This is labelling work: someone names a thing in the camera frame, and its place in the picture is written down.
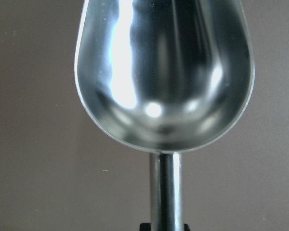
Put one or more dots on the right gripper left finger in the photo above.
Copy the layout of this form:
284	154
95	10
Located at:
145	226

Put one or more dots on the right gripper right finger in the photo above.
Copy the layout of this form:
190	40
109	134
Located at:
186	226

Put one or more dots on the steel ice scoop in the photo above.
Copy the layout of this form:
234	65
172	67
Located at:
164	77

